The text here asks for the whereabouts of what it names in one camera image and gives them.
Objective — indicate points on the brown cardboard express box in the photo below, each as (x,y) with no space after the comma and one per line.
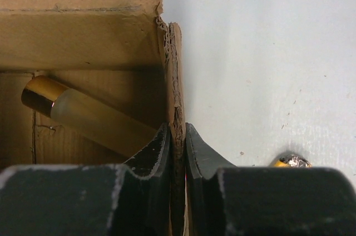
(119,52)

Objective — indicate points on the yellow utility knife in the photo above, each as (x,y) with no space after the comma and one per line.
(291,160)

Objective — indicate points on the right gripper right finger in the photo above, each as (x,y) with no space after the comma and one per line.
(224,199)

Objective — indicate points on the frosted bottle with gold cap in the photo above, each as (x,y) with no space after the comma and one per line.
(90,117)

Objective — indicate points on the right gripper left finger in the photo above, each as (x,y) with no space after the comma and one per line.
(132,198)

